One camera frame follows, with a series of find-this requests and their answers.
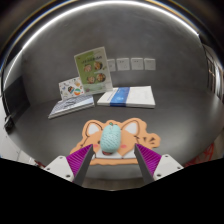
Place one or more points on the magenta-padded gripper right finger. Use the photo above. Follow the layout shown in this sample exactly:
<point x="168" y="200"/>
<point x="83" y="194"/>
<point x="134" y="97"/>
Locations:
<point x="151" y="162"/>

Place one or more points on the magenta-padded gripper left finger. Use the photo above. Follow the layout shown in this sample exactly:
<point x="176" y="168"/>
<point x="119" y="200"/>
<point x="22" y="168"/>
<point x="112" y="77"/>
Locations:
<point x="76" y="163"/>

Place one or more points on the mint green perforated computer mouse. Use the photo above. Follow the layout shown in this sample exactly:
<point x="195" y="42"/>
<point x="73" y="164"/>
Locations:
<point x="110" y="139"/>

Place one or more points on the orange fox-shaped mouse pad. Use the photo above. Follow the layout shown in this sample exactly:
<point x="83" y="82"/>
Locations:
<point x="133" y="133"/>

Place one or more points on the grey patterned book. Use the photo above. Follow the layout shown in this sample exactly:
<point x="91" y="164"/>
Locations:
<point x="70" y="106"/>

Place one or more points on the white book with blue band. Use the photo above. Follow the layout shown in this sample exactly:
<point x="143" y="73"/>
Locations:
<point x="140" y="96"/>

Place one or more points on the small white colourful-print card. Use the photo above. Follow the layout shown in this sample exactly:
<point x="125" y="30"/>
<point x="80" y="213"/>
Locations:
<point x="70" y="88"/>

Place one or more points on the black monitor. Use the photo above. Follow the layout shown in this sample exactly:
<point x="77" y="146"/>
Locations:
<point x="16" y="100"/>

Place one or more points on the green food-print leaflet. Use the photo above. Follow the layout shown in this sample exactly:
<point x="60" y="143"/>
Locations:
<point x="93" y="70"/>

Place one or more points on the white ceiling light strip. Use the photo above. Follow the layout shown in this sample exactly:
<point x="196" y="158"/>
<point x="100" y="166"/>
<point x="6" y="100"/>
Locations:
<point x="100" y="4"/>

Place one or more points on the white wall socket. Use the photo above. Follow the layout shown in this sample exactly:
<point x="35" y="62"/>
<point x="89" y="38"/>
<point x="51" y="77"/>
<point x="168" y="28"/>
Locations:
<point x="112" y="65"/>
<point x="123" y="64"/>
<point x="137" y="63"/>
<point x="150" y="64"/>

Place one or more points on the dark-framed glass window wall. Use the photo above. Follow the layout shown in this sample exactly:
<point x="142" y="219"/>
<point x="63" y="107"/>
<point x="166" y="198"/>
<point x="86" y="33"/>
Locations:
<point x="215" y="73"/>

